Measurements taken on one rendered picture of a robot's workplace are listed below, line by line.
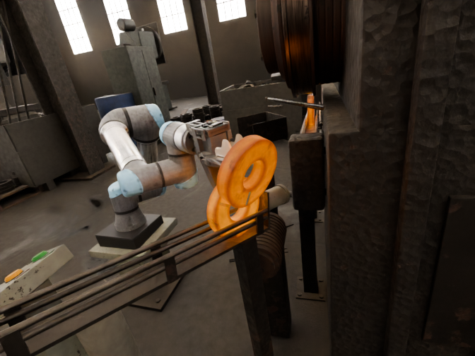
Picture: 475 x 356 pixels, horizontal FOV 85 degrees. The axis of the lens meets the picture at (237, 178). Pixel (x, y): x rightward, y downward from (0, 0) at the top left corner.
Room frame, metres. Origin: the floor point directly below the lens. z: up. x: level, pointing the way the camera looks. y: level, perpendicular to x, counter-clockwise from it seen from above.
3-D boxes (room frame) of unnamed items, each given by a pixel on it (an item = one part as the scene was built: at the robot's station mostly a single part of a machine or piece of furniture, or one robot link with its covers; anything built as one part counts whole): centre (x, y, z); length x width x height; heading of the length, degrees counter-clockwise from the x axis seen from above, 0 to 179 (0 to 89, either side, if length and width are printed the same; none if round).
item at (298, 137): (0.75, -0.22, 0.68); 0.11 x 0.08 x 0.24; 71
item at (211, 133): (0.61, 0.06, 0.87); 0.12 x 0.08 x 0.09; 35
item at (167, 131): (0.74, 0.15, 0.86); 0.11 x 0.08 x 0.09; 35
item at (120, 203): (1.19, 0.57, 0.53); 0.13 x 0.12 x 0.14; 119
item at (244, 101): (3.79, -0.55, 0.39); 1.03 x 0.83 x 0.79; 75
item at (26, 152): (3.52, 2.46, 0.43); 1.23 x 0.93 x 0.87; 159
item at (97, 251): (1.18, 0.58, 0.28); 0.32 x 0.32 x 0.04; 69
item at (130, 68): (4.61, 1.33, 0.75); 0.70 x 0.48 x 1.50; 161
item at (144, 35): (8.83, 2.19, 1.36); 1.37 x 1.17 x 2.71; 61
